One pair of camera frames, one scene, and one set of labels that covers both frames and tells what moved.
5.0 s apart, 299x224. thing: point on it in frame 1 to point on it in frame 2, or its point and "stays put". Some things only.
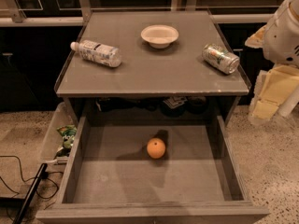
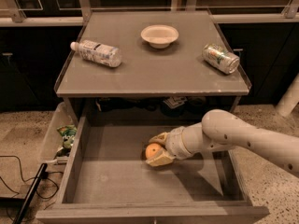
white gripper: [281, 37] to [175, 144]
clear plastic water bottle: [99, 52] stays put
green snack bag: [68, 134] stays put
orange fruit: [156, 148] stays put
